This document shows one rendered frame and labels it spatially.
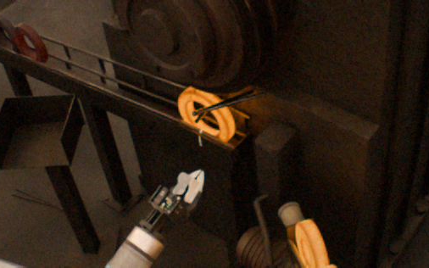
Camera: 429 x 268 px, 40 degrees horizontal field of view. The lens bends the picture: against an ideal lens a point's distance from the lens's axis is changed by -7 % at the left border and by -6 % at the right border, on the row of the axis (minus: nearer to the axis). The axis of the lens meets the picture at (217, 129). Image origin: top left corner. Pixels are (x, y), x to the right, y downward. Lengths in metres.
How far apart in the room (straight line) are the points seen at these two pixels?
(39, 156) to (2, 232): 0.73
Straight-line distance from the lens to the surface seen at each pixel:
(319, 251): 1.45
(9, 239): 2.66
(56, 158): 2.00
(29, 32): 2.36
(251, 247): 1.76
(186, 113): 1.82
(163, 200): 1.56
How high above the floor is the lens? 1.97
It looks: 44 degrees down
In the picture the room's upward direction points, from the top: 8 degrees counter-clockwise
